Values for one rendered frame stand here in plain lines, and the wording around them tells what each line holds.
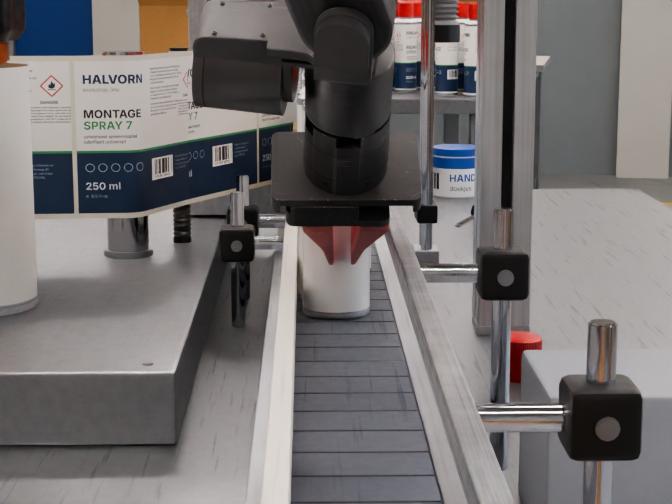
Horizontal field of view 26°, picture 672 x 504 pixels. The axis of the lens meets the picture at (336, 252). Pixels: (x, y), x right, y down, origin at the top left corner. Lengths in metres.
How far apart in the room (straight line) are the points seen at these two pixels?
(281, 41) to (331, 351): 0.22
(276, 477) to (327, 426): 0.19
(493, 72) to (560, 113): 7.56
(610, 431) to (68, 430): 0.47
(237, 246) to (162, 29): 5.68
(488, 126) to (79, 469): 0.49
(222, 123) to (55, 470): 0.61
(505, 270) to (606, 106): 7.91
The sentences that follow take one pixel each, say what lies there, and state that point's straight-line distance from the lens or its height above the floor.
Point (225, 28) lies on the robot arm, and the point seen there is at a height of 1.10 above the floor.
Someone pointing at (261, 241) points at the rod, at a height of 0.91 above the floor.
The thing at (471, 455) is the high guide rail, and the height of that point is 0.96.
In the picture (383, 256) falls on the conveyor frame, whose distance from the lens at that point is 1.36.
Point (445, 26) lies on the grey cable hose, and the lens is 1.35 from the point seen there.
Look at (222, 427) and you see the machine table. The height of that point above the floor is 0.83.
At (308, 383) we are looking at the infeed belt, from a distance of 0.92.
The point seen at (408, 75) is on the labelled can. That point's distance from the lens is 3.40.
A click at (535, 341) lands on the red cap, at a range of 1.12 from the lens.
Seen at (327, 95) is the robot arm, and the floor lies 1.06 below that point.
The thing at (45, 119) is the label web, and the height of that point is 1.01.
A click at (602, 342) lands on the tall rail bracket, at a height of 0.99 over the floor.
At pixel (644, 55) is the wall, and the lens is 8.67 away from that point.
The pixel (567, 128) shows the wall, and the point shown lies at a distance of 8.80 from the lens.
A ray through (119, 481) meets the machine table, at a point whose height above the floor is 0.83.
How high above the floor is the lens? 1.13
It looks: 10 degrees down
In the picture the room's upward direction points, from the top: straight up
